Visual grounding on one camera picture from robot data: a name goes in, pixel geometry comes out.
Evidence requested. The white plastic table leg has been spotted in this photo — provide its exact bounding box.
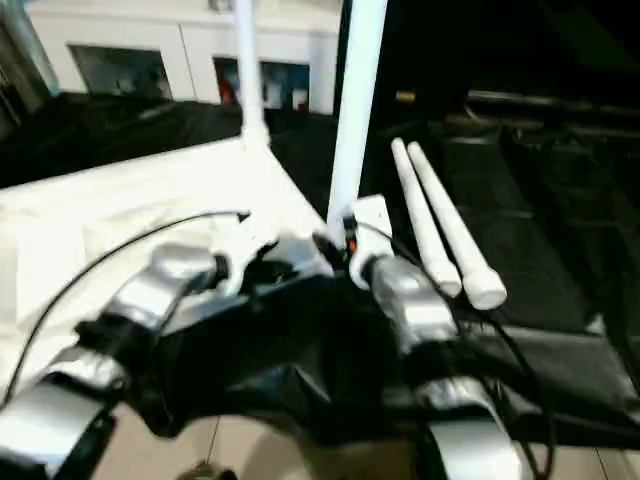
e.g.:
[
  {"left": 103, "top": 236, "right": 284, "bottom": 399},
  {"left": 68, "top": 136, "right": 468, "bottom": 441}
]
[
  {"left": 390, "top": 140, "right": 464, "bottom": 300},
  {"left": 325, "top": 0, "right": 390, "bottom": 243},
  {"left": 232, "top": 0, "right": 272, "bottom": 151},
  {"left": 407, "top": 143, "right": 509, "bottom": 310}
]

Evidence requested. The white plastic table top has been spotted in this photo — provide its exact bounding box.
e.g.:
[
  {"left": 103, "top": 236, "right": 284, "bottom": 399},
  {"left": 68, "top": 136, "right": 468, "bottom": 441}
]
[{"left": 0, "top": 135, "right": 337, "bottom": 403}]

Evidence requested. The black plastic mat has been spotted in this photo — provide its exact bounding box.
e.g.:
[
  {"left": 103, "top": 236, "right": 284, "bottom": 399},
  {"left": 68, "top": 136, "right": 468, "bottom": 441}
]
[{"left": 0, "top": 90, "right": 640, "bottom": 451}]

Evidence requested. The white glass-door cabinet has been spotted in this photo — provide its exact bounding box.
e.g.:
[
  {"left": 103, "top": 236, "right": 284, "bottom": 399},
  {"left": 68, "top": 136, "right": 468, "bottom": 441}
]
[{"left": 25, "top": 0, "right": 343, "bottom": 114}]

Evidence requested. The silver metal bar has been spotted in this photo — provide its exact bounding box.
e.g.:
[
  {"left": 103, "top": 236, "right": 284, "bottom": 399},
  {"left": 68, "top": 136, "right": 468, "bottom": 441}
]
[{"left": 465, "top": 89, "right": 640, "bottom": 113}]

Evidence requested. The grey curtain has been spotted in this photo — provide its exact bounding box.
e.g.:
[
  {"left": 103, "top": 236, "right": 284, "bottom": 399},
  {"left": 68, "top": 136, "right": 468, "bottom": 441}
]
[{"left": 0, "top": 0, "right": 61, "bottom": 101}]

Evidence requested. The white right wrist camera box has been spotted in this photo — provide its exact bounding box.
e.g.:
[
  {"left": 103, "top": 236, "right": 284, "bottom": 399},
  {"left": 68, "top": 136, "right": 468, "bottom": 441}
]
[{"left": 339, "top": 196, "right": 392, "bottom": 291}]

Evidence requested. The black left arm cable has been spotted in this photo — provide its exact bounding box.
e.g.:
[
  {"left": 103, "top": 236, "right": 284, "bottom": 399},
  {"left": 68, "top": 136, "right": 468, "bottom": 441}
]
[{"left": 0, "top": 209, "right": 252, "bottom": 393}]

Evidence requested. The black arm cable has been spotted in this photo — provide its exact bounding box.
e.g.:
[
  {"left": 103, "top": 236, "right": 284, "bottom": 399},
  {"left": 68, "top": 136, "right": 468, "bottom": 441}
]
[
  {"left": 0, "top": 209, "right": 252, "bottom": 393},
  {"left": 345, "top": 220, "right": 557, "bottom": 476}
]

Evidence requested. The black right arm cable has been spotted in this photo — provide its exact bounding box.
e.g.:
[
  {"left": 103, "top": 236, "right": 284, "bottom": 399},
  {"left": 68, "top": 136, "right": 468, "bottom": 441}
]
[{"left": 345, "top": 220, "right": 557, "bottom": 476}]

